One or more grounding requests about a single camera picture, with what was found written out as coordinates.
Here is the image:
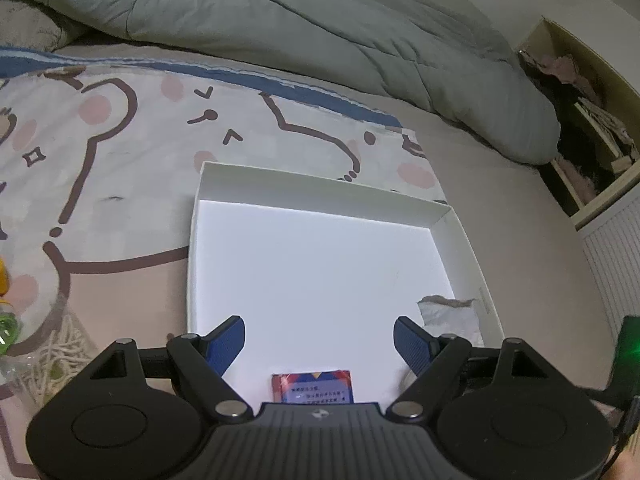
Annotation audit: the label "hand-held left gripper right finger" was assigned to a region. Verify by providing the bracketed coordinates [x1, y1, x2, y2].
[385, 316, 556, 420]

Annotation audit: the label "white tissue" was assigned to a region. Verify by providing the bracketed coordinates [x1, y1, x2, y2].
[416, 295, 485, 348]

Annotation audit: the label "yellow headlamp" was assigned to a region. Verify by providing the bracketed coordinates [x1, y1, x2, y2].
[0, 257, 23, 356]

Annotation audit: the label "person's right forearm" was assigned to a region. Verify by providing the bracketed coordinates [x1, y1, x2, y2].
[612, 452, 640, 480]

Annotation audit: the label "grey duvet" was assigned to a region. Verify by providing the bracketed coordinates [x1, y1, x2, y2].
[5, 0, 563, 166]

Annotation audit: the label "pink garment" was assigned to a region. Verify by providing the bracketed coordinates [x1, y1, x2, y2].
[530, 52, 596, 96]

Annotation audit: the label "cream shelf unit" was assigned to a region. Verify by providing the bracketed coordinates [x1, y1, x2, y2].
[515, 15, 640, 231]

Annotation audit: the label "white cardboard box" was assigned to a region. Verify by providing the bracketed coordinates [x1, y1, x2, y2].
[186, 161, 505, 406]

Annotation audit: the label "colourful card box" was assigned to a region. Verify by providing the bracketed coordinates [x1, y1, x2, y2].
[270, 370, 355, 405]

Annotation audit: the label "beige folded clothes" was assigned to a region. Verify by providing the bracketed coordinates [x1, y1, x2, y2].
[575, 97, 640, 173]

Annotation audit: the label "beige fleece pillow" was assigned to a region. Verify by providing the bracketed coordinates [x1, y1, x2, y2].
[0, 0, 86, 53]

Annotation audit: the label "bear printed blanket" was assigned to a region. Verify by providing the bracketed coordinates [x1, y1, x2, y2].
[0, 45, 451, 480]

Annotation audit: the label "clear bag of rubber bands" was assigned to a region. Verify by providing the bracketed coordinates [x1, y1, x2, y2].
[0, 290, 108, 411]

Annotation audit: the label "white louvered door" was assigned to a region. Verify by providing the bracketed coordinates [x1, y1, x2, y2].
[580, 195, 640, 341]

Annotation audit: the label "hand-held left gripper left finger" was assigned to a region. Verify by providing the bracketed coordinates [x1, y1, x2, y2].
[85, 315, 253, 420]

